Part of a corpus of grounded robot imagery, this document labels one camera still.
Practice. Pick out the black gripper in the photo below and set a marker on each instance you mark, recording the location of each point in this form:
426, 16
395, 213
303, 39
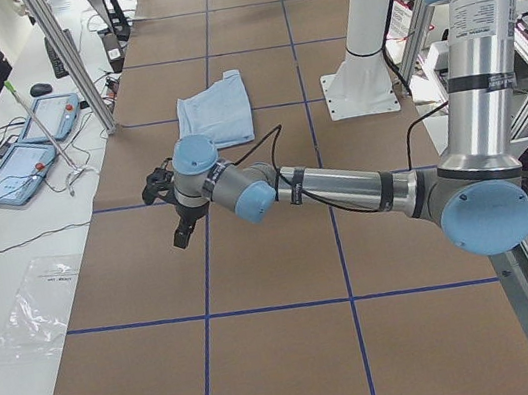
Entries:
190, 213

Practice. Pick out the light blue button-up shirt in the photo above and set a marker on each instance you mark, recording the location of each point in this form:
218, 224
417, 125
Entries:
222, 112

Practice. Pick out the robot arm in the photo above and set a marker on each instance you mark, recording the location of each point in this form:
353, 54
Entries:
474, 193

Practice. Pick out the reacher grabber stick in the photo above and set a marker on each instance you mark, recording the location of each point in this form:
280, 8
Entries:
76, 170

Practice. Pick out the blue teach pendant far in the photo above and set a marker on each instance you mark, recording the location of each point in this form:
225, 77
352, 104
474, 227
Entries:
58, 113

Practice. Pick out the blue teach pendant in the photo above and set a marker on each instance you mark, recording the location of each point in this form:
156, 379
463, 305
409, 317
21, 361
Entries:
58, 113
22, 171

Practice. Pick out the clear plastic bag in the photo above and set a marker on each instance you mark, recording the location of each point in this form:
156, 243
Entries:
36, 326

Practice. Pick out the blue teach pendant near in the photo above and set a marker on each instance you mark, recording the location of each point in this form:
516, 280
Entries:
22, 171

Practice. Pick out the black keyboard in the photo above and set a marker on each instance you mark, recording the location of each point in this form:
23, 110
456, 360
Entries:
56, 63

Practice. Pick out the black computer mouse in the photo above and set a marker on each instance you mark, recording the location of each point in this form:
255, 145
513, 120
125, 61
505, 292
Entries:
40, 89

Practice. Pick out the black monitor stand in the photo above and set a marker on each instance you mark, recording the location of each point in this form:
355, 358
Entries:
116, 33

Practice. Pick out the white central mounting column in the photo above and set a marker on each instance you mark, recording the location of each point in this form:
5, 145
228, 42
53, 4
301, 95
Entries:
362, 84

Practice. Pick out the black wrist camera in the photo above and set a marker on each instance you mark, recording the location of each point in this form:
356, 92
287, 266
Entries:
159, 185

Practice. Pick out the aluminium frame post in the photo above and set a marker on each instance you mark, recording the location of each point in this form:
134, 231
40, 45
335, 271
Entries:
45, 18

